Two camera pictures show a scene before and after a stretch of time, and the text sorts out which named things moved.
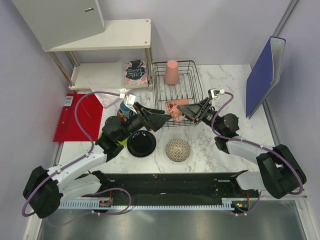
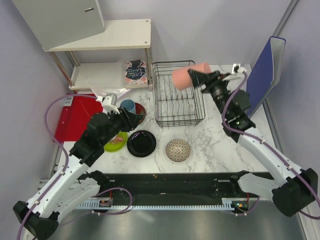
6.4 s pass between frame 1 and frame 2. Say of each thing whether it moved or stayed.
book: stayed
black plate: stayed
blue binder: stayed
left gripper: moved
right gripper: moved
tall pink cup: moved
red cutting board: stayed
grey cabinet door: stayed
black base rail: stayed
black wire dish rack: stayed
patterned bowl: stayed
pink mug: moved
